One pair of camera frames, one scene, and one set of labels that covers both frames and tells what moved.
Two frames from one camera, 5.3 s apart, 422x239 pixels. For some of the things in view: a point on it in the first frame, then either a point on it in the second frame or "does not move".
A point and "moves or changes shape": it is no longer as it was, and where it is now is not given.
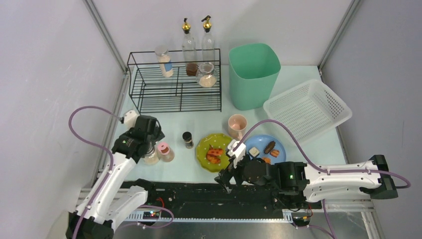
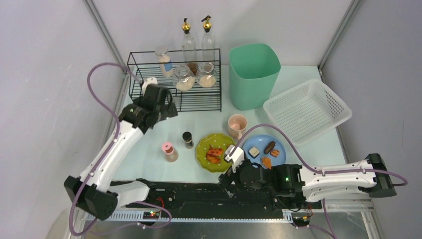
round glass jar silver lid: x=152 y=157 to x=185 y=78
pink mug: x=237 y=124 does not move
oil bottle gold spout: x=208 y=43 does not move
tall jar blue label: x=164 y=61 does not move
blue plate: x=271 y=149 does not move
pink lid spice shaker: x=166 y=155 moves or changes shape
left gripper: x=153 y=139 to x=165 y=103
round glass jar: x=207 y=75 does not move
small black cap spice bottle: x=187 y=136 does not move
